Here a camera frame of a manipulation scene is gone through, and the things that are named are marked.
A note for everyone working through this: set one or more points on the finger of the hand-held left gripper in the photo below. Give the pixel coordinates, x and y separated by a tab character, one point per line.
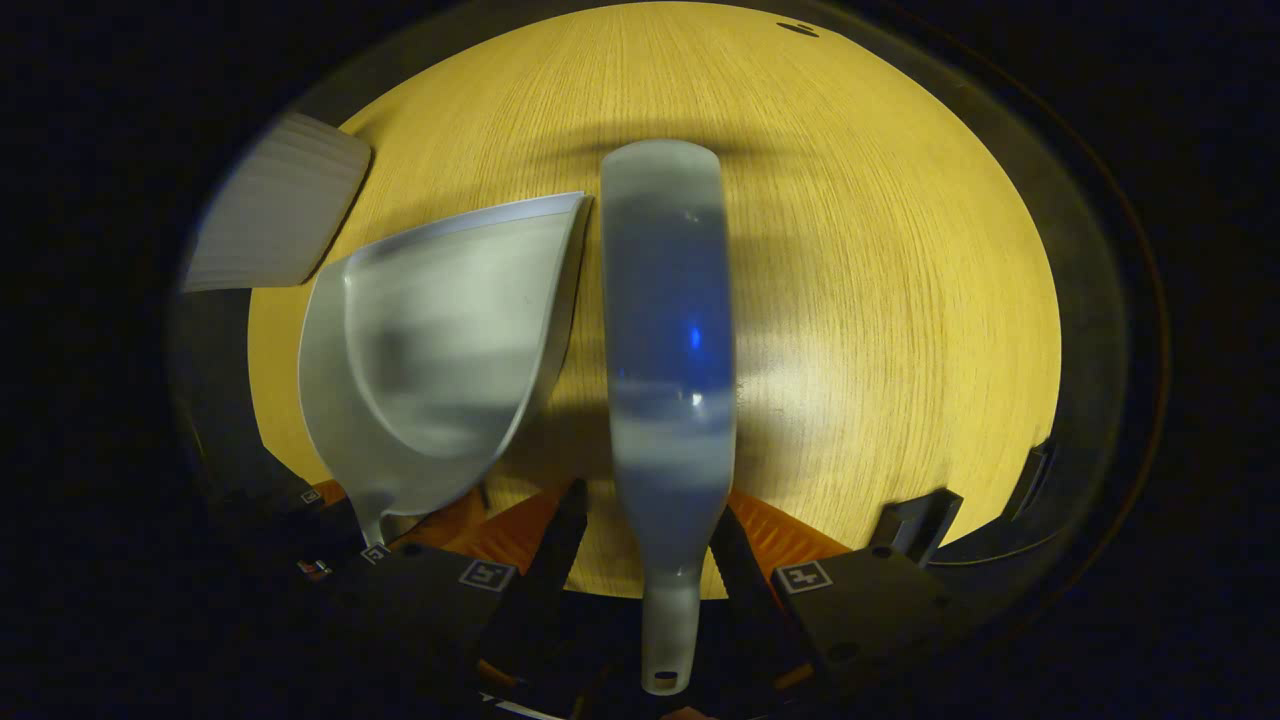
318	505
440	520

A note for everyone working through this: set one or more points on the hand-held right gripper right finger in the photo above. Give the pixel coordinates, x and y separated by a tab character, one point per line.
860	610

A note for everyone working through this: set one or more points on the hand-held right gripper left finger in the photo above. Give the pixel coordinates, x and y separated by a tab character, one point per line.
440	610

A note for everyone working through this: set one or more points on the grey plastic dustpan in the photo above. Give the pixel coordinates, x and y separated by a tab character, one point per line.
440	330

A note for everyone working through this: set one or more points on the white plastic garbage bin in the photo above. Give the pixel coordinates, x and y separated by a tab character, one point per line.
275	215

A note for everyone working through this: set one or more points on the small grey broom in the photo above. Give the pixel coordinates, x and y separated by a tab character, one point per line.
668	300

